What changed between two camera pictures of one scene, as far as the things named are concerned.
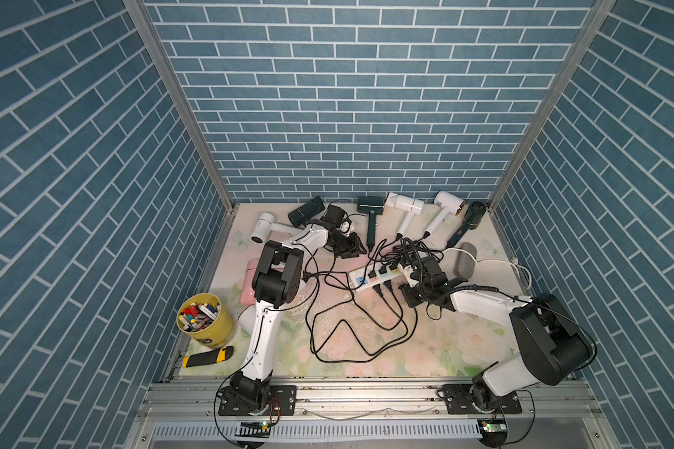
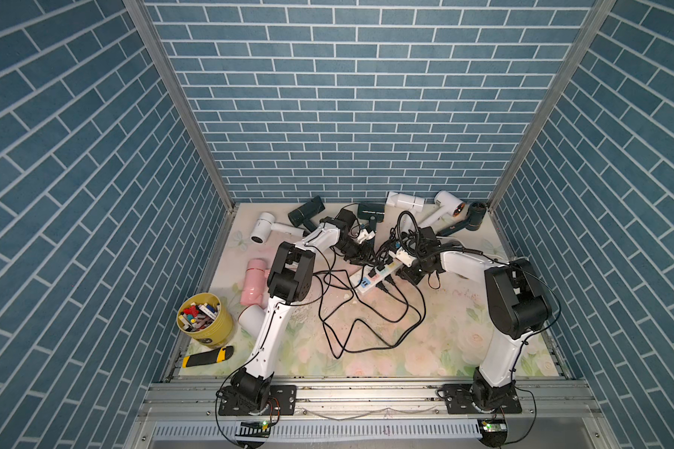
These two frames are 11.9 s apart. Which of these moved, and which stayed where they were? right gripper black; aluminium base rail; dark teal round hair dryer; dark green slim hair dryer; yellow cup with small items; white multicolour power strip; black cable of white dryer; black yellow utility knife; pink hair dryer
Moved: dark teal round hair dryer; right gripper black; black cable of white dryer
Stayed: dark green slim hair dryer; white multicolour power strip; aluminium base rail; black yellow utility knife; yellow cup with small items; pink hair dryer
